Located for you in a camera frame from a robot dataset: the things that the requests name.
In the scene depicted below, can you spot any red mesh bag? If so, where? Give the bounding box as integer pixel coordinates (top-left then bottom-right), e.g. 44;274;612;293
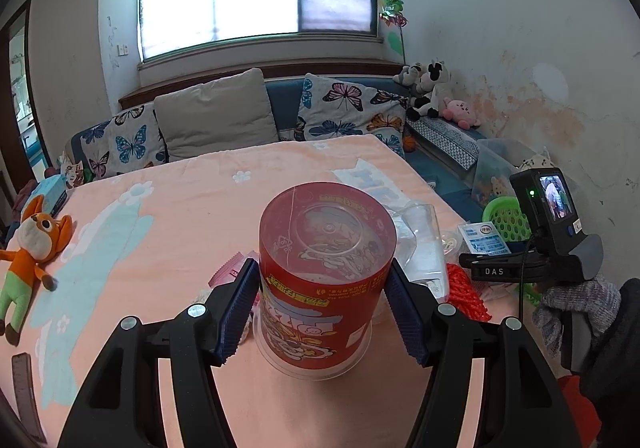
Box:
446;263;493;324

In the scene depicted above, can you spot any clear plastic storage box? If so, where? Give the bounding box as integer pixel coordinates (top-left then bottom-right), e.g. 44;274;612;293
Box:
472;138;538;209

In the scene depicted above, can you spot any spotted white plush toy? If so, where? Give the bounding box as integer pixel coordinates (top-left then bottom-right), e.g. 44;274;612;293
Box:
517;150;556;174

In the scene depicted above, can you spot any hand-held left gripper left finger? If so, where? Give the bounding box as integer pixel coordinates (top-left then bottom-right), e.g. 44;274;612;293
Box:
57;258;261;448

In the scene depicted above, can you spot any brown strap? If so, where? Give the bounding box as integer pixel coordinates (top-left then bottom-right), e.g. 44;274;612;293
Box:
11;352;48;444

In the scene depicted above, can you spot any beige pillow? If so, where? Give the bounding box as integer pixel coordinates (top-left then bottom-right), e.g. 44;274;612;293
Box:
153;68;278;163

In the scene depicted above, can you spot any person's right hand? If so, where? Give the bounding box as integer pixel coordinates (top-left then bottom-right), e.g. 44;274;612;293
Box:
531;277;622;355

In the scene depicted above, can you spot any red stool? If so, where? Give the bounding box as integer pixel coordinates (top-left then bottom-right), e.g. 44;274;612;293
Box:
557;374;603;448

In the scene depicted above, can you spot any small cartoon print pack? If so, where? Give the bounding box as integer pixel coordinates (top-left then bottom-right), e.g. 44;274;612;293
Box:
57;155;86;189

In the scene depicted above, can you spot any blue tissue box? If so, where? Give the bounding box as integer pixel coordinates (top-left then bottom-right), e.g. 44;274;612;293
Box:
21;174;68;219

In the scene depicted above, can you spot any brown door frame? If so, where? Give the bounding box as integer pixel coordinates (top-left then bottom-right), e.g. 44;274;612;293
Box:
0;0;51;179

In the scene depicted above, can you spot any green plastic basket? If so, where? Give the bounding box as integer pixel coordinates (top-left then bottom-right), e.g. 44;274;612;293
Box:
481;195;543;309

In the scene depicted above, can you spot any white butterfly pillow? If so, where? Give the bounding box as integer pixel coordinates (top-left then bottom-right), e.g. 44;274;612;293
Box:
297;73;408;159
107;102;168;177

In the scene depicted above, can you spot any black and white patterned cloth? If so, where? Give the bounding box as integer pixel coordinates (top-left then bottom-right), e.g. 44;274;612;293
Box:
405;117;481;171

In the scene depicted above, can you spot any clear plastic cup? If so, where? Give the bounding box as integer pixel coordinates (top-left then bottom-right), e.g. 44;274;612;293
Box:
397;204;449;301

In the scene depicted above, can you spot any grey and white plush toy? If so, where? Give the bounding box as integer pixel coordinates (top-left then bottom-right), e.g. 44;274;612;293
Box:
392;63;426;89

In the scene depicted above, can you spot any white and blue packet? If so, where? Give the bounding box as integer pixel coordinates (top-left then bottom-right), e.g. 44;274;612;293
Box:
457;222;511;256

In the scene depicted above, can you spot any black and white cow plush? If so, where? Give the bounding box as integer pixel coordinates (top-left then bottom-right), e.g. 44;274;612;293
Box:
406;59;451;121

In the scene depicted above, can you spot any pink wrapper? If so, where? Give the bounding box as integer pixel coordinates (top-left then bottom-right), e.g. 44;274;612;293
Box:
209;253;248;288

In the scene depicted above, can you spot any colourful pinwheel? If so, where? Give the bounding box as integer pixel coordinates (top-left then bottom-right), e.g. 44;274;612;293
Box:
377;0;408;66

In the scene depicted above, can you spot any blue sofa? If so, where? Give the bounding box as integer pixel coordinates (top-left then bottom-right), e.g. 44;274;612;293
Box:
65;77;488;224

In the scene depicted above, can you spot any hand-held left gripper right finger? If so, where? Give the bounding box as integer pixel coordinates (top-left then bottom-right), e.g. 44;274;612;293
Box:
385;259;583;448

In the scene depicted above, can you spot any person's right forearm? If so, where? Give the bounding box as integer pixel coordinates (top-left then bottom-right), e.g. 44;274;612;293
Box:
582;278;640;448

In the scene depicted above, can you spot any red printed plastic cup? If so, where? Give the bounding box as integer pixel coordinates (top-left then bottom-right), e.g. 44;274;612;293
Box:
252;180;398;381

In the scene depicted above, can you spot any pink plush toy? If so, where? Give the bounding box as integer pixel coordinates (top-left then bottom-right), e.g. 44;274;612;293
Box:
442;97;482;130

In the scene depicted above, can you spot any blue butterfly pillow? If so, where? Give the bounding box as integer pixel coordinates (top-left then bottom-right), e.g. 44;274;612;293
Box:
79;119;113;179

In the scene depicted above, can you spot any black cable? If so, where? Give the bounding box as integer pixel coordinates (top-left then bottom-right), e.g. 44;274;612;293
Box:
517;235;538;321

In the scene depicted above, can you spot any orange fox plush toy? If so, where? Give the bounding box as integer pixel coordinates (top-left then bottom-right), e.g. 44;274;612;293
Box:
0;195;76;346

